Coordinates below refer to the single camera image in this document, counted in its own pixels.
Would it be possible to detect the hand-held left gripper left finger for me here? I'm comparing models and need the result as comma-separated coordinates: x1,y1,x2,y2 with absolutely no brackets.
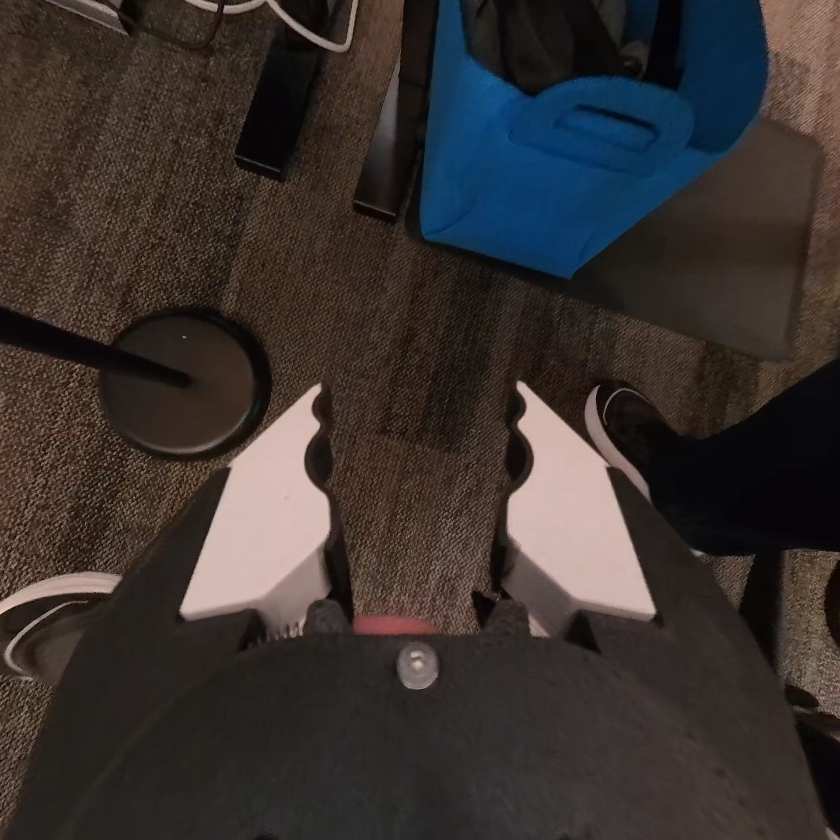
179,383,354,627

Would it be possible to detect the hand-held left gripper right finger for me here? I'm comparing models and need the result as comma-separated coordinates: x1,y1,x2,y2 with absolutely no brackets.
487,380,661,636

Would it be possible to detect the black desk leg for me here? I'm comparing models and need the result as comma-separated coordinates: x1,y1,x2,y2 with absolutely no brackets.
354,0,437,221
236,0,329,181

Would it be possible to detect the black round floor stand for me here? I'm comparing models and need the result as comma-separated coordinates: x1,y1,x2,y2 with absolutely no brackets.
0,305,271,458

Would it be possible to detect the person's right leg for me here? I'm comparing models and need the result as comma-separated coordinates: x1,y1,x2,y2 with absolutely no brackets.
646,357,840,559

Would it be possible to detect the person's left shoe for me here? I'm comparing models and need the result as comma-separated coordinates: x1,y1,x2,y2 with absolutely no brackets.
0,573,122,680

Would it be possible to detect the grey flat board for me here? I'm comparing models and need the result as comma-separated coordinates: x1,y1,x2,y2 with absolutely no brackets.
577,118,824,362

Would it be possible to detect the blue felt bag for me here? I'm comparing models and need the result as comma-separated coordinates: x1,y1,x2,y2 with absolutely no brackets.
420,0,770,280

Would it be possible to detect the white cable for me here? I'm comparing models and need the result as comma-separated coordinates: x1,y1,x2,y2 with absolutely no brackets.
197,0,358,53

